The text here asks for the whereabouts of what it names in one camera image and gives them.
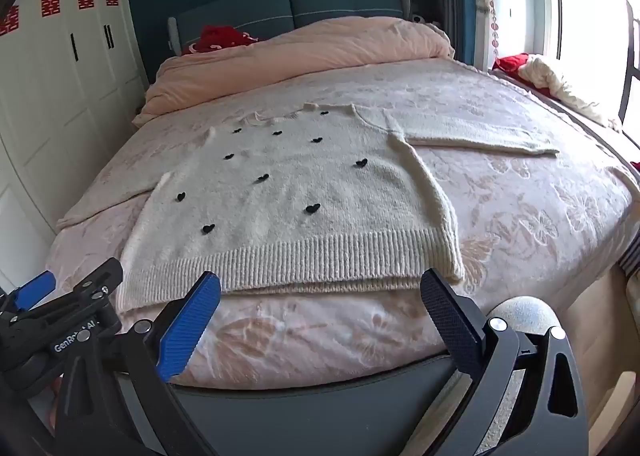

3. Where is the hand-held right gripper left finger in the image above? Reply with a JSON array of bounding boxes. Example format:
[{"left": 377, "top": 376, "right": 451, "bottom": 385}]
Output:
[{"left": 57, "top": 272, "right": 221, "bottom": 456}]

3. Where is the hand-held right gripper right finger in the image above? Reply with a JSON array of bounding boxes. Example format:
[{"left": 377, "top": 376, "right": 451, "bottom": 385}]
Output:
[{"left": 420, "top": 268, "right": 592, "bottom": 456}]

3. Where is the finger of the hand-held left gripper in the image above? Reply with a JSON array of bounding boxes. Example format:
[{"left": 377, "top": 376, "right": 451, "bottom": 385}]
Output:
[
  {"left": 56, "top": 257, "right": 124, "bottom": 304},
  {"left": 0, "top": 270, "right": 57, "bottom": 319}
]

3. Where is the white sweater with black hearts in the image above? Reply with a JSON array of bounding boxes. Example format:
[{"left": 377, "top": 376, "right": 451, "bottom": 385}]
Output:
[{"left": 116, "top": 103, "right": 561, "bottom": 311}]

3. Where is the bed with pink floral bedspread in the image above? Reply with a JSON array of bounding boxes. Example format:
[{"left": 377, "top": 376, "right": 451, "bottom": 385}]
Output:
[{"left": 45, "top": 56, "right": 640, "bottom": 392}]

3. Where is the white wardrobe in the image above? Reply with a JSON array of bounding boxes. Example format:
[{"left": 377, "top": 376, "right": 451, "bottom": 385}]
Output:
[{"left": 0, "top": 0, "right": 151, "bottom": 291}]

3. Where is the cream fluffy blanket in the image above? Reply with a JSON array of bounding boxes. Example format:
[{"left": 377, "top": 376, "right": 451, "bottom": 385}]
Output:
[{"left": 520, "top": 54, "right": 626, "bottom": 131}]

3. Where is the red pillow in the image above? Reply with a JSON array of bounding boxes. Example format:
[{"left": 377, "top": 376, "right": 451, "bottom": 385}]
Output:
[{"left": 182, "top": 26, "right": 261, "bottom": 56}]

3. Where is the red cloth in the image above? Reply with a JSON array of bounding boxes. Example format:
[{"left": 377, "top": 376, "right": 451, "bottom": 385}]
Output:
[{"left": 492, "top": 53, "right": 538, "bottom": 80}]

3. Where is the pink duvet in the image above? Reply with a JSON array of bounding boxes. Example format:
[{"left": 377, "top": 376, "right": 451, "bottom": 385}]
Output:
[{"left": 132, "top": 16, "right": 456, "bottom": 125}]

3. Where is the blue padded headboard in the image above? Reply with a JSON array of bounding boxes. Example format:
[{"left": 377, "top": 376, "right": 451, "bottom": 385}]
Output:
[{"left": 167, "top": 0, "right": 413, "bottom": 56}]

